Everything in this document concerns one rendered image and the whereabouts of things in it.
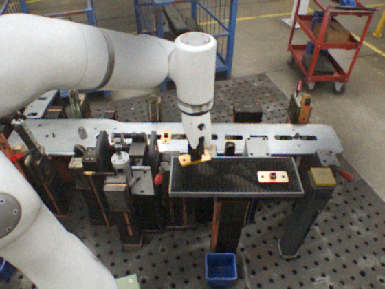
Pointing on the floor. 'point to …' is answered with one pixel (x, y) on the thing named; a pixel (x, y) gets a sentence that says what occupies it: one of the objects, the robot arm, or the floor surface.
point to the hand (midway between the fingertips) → (194, 151)
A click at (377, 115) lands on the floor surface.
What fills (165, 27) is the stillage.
